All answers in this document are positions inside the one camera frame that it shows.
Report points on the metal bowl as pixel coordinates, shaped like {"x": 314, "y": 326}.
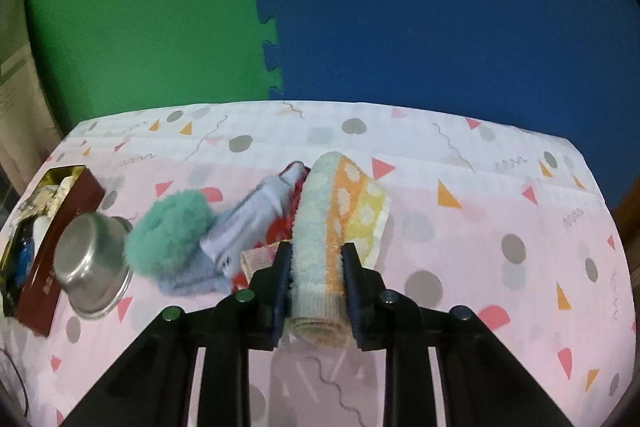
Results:
{"x": 90, "y": 257}

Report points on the red gold-lined box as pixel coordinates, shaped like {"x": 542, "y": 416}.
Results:
{"x": 55, "y": 237}

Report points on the pink printed tablecloth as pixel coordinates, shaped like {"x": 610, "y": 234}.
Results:
{"x": 450, "y": 232}

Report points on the red cloth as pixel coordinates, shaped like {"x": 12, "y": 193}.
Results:
{"x": 280, "y": 227}

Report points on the green foam mat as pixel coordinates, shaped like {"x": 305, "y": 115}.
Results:
{"x": 140, "y": 17}

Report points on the peach striped cloth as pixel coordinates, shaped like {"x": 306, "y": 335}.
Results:
{"x": 259, "y": 259}

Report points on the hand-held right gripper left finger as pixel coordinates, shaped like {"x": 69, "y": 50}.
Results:
{"x": 281, "y": 302}

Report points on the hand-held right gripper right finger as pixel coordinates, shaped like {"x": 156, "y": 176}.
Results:
{"x": 352, "y": 302}

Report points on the teal fluffy cloth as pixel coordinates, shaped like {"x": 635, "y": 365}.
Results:
{"x": 167, "y": 232}

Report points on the blue foam mat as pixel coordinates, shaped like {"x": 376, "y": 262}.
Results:
{"x": 440, "y": 7}

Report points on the light blue sock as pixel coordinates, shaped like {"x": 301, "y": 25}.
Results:
{"x": 245, "y": 219}

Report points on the pastel striped dotted towel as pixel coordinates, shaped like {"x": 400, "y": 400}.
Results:
{"x": 320, "y": 217}

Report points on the brown foam mat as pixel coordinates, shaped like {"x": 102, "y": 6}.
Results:
{"x": 629, "y": 227}

